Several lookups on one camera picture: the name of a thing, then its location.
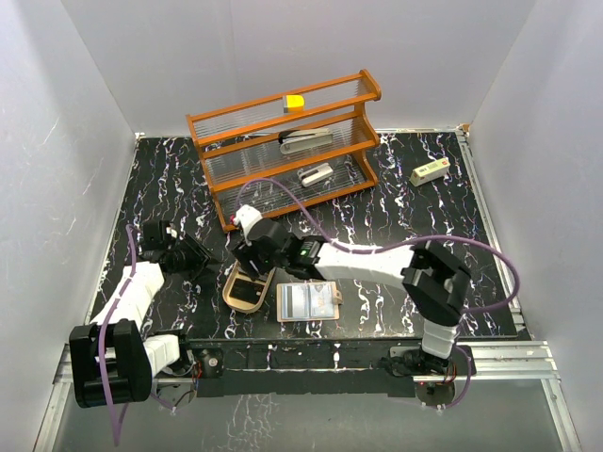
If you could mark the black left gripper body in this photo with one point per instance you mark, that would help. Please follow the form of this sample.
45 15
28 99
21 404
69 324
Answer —
185 256

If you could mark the black credit card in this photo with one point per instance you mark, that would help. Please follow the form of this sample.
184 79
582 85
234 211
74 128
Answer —
246 291

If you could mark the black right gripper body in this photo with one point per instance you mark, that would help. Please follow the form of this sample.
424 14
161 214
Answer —
266 263

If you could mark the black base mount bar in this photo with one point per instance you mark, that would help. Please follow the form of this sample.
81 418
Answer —
240 367

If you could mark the pink leather card holder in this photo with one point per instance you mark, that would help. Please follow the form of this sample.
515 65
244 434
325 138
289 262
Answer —
338 300

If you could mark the white staples box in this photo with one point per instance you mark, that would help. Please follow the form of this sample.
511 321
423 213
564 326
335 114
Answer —
430 172

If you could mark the beige card box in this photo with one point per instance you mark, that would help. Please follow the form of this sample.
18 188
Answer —
239 306

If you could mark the large grey black stapler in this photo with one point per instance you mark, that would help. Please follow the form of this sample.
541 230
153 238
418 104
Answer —
295 141

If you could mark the orange wooden shelf rack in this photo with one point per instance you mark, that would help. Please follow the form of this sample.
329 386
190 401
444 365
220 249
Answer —
238 147

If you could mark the small white stapler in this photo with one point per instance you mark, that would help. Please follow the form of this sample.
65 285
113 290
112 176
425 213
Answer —
316 174

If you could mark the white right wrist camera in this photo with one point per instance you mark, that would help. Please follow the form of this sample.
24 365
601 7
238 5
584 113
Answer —
246 217

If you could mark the yellow grey tape dispenser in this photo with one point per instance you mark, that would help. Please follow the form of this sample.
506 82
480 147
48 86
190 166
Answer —
293 103

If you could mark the silver patterned credit card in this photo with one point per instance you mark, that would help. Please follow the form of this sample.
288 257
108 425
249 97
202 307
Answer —
321 300

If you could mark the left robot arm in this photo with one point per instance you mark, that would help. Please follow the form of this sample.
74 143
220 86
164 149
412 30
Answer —
112 362

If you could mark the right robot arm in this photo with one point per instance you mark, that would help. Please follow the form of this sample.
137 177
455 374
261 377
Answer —
435 280

